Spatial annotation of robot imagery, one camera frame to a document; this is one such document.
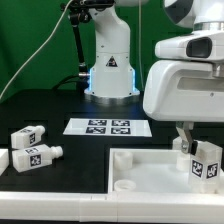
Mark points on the white front fence rail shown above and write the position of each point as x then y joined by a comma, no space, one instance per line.
134,207

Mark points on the white square tabletop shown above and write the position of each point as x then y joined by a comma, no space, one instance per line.
151,171

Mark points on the white marker base plate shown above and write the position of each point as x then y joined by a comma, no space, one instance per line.
108,127

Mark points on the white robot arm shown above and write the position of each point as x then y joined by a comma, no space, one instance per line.
111,77

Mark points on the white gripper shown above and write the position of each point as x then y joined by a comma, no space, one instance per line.
187,82

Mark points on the white left fence block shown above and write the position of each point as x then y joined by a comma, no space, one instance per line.
4,160

